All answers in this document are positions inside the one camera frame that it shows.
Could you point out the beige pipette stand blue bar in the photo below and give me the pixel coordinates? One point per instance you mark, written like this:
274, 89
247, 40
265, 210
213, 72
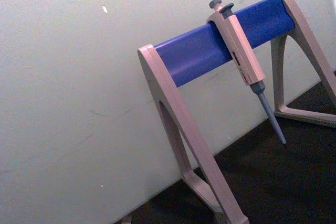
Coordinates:
194, 56

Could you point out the beige pipette grey tip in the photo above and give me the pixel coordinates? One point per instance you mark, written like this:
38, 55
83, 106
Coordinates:
242, 51

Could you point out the black table cloth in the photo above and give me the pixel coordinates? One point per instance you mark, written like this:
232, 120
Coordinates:
275, 176

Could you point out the plain pale wall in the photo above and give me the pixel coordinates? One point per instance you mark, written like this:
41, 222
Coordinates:
73, 90

